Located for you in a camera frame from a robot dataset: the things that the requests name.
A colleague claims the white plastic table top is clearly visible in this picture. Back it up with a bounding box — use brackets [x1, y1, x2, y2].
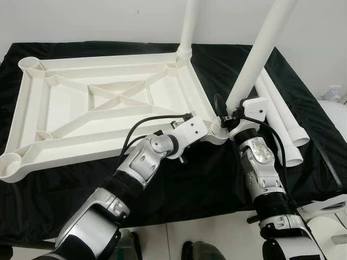
[0, 51, 228, 184]

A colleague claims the black table cloth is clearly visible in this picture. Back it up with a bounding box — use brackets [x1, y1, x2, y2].
[0, 42, 347, 245]

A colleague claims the grey robot right foot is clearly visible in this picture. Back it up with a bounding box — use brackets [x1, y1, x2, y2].
[182, 240, 226, 260]

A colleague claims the grey robot foot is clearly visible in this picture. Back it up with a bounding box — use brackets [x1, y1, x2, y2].
[182, 240, 226, 260]
[117, 227, 143, 260]

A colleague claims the grey robot left foot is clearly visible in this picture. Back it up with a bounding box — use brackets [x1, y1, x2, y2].
[117, 227, 143, 260]

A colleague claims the white dome-shaped appliance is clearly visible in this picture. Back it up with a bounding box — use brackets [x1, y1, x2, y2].
[301, 97, 347, 217]

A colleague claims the white round base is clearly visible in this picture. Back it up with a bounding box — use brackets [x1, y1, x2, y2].
[304, 214, 347, 260]

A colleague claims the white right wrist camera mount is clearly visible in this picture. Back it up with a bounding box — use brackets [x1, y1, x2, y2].
[239, 96, 270, 133]

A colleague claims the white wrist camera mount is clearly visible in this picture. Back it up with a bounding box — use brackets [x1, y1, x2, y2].
[168, 116, 209, 158]
[239, 96, 270, 133]

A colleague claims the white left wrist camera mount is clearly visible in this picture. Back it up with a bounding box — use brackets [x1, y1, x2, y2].
[168, 116, 209, 158]

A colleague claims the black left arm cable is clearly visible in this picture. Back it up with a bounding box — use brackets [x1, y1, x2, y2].
[120, 112, 194, 163]

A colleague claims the small white wall device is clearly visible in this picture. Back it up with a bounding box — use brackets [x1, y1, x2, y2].
[327, 87, 342, 102]

